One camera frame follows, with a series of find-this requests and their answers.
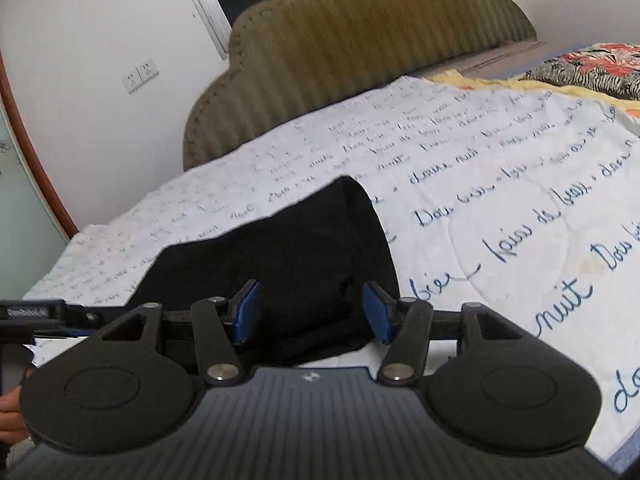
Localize black pants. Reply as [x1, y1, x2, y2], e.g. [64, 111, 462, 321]
[126, 177, 399, 368]

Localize white wall socket plate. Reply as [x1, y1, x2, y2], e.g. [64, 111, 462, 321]
[122, 70, 143, 94]

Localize brown wooden door frame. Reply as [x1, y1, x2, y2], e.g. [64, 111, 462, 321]
[0, 60, 79, 238]

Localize white bedsheet with blue script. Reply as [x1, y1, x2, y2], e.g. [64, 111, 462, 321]
[29, 77, 639, 470]

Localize person's left hand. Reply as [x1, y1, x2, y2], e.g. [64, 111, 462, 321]
[0, 385, 29, 445]

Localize olive tufted headboard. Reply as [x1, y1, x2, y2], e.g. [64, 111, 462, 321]
[182, 0, 536, 169]

